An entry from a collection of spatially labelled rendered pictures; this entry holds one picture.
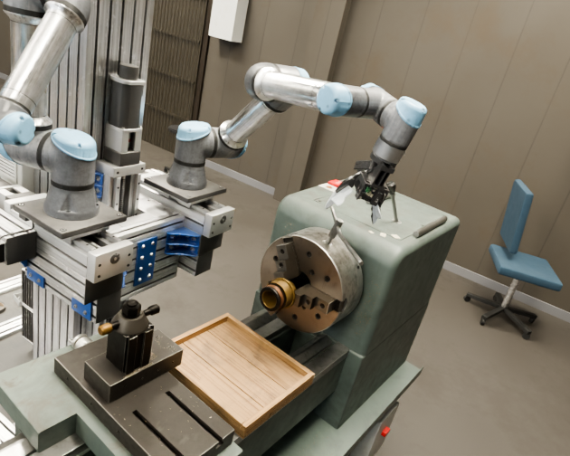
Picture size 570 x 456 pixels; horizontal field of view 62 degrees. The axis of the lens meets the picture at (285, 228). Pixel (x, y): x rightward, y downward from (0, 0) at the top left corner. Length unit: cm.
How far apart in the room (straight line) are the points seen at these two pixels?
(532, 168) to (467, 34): 124
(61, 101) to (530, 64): 361
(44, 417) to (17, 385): 12
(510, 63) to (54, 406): 403
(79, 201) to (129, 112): 35
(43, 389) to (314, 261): 77
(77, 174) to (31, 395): 58
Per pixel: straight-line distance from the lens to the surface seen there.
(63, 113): 171
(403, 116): 119
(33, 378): 131
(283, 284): 137
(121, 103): 162
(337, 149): 490
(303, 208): 162
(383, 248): 149
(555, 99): 442
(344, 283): 139
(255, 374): 141
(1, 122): 119
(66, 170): 144
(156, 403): 117
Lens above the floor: 181
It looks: 23 degrees down
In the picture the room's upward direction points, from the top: 14 degrees clockwise
